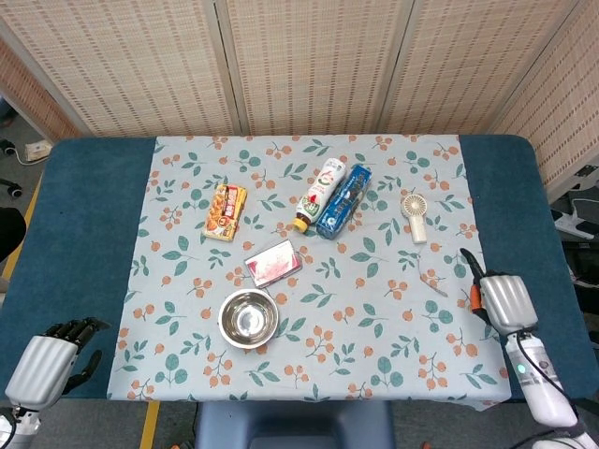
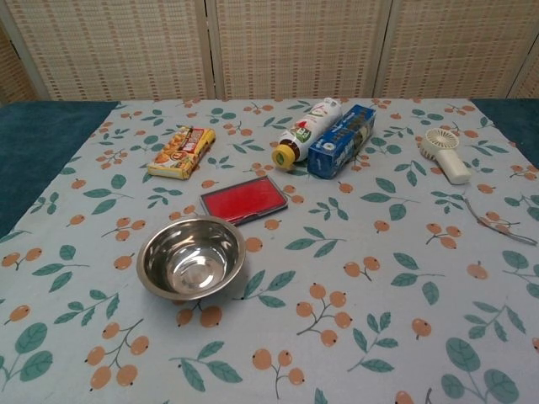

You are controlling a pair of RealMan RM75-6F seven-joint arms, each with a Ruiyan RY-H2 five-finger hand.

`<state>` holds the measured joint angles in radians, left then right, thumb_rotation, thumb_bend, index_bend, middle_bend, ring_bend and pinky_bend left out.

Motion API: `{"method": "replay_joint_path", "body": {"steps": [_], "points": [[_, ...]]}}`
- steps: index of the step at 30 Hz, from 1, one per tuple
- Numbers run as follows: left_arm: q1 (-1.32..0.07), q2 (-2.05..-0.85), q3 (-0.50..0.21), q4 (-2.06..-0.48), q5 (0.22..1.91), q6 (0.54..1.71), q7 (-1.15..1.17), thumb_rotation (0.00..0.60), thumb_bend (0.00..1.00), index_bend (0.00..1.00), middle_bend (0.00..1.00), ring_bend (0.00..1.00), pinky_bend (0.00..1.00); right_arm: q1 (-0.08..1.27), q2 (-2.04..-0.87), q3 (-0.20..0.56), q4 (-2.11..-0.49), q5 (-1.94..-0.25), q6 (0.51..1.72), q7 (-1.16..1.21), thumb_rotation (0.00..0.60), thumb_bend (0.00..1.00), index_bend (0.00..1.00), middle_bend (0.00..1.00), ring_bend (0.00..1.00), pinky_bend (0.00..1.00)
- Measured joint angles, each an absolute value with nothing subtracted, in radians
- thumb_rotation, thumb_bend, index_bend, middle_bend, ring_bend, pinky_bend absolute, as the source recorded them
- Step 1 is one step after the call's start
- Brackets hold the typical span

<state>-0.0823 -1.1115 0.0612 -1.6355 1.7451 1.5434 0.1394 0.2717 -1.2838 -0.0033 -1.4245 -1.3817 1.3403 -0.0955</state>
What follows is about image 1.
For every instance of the black office chair seat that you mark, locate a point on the black office chair seat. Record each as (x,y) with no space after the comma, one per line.
(9,231)

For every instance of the pink white packet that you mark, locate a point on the pink white packet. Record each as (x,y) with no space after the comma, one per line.
(273,264)

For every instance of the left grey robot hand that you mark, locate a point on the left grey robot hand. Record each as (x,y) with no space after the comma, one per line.
(42,369)

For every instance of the stainless steel bowl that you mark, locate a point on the stainless steel bowl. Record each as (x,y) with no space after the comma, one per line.
(248,320)

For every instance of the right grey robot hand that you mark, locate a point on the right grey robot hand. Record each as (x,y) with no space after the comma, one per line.
(507,304)

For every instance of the white bottle yellow cap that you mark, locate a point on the white bottle yellow cap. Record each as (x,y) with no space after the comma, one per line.
(320,192)

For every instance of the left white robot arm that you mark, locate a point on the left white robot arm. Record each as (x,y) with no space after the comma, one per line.
(16,428)

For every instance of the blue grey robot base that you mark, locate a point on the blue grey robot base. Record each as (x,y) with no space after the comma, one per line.
(295,425)

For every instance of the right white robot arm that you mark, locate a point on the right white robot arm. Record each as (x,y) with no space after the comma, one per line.
(538,388)

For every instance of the long blue carton box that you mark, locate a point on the long blue carton box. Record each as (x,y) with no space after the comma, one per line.
(344,203)

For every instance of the floral tablecloth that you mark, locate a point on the floral tablecloth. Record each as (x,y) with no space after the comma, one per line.
(327,327)

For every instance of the white power strip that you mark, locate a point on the white power strip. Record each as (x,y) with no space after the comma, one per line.
(573,227)

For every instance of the woven bamboo screen panel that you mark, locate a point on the woven bamboo screen panel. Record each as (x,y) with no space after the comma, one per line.
(313,65)
(561,117)
(126,65)
(472,65)
(33,103)

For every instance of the white handheld fan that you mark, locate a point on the white handheld fan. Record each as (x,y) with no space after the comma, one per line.
(418,229)

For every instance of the yellow curry box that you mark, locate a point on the yellow curry box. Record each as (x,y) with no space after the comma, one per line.
(224,212)

